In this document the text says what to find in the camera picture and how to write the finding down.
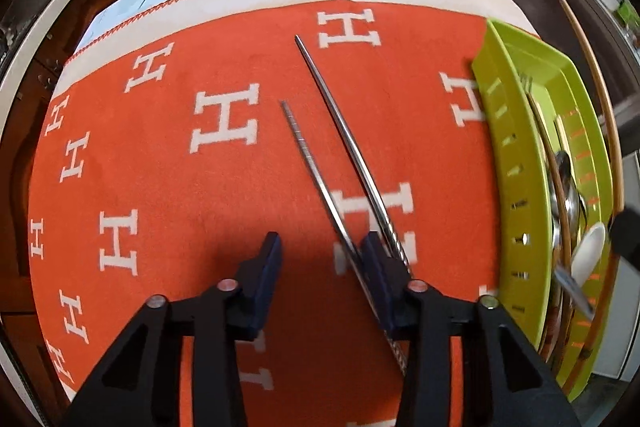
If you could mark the orange patterned blanket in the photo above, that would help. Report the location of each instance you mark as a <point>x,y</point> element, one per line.
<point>175,207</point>

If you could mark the green plastic tray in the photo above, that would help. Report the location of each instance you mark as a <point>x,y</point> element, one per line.
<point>520,167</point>

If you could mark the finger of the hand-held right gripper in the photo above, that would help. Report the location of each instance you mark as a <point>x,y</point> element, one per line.
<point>627,232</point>

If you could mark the white ceramic spoon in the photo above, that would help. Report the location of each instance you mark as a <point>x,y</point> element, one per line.
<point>587,252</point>

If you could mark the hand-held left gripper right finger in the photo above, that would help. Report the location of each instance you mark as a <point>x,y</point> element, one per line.
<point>380,282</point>

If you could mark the brown wooden chopstick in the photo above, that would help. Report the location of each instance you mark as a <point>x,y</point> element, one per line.
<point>595,87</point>

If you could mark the metal chopstick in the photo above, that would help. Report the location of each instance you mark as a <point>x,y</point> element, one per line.
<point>310,162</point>
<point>340,117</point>

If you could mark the metal spoons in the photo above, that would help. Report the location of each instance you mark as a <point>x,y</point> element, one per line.
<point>542,132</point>

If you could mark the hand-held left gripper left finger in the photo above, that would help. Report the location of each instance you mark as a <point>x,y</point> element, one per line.
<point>267,277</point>

